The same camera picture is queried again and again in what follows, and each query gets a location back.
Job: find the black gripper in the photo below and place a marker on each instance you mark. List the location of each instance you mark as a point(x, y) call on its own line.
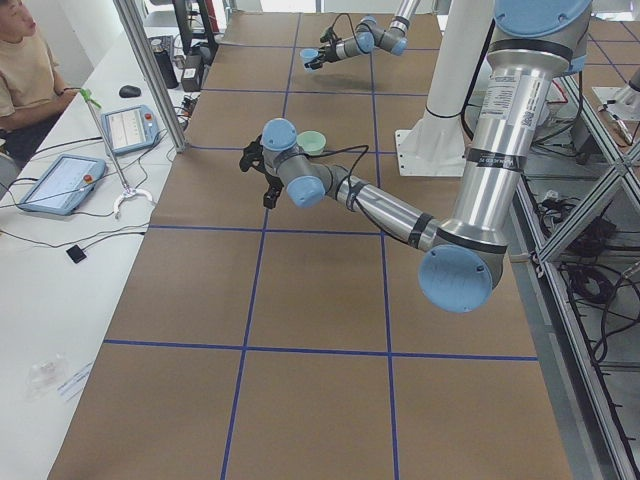
point(274, 183)
point(323, 56)

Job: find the light blue plastic cup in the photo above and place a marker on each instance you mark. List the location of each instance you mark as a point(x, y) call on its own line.
point(307, 56)

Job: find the light green bowl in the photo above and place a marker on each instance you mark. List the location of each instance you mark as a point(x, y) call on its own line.
point(312, 142)

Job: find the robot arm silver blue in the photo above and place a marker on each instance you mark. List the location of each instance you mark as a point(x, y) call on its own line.
point(365, 37)
point(533, 43)

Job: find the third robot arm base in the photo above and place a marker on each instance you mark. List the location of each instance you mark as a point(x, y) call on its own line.
point(623, 102)

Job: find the black water bottle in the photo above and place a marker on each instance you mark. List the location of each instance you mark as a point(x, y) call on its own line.
point(164, 63)

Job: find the black box with label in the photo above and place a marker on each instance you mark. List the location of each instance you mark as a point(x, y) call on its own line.
point(192, 73)

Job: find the far teach pendant tablet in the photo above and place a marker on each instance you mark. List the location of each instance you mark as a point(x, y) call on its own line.
point(131, 129)

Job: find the teach pendant tablet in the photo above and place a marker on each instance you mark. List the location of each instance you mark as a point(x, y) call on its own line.
point(131, 129)
point(64, 185)

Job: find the black computer mouse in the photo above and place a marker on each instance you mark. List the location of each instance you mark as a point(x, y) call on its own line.
point(129, 91)

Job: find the small black square device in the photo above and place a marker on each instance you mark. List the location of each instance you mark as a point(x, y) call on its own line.
point(76, 254)

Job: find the near teach pendant tablet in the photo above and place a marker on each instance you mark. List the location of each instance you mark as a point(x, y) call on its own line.
point(64, 185)

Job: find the person in beige shirt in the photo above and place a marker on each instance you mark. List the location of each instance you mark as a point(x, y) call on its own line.
point(33, 93)

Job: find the clear plastic bag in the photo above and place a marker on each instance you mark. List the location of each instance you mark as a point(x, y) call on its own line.
point(44, 376)

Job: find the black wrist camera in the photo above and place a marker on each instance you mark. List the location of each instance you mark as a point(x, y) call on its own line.
point(329, 36)
point(252, 157)

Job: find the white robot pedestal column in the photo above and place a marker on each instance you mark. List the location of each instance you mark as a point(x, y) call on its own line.
point(435, 145)

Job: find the aluminium frame post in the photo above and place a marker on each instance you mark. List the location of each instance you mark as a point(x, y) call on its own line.
point(134, 29)

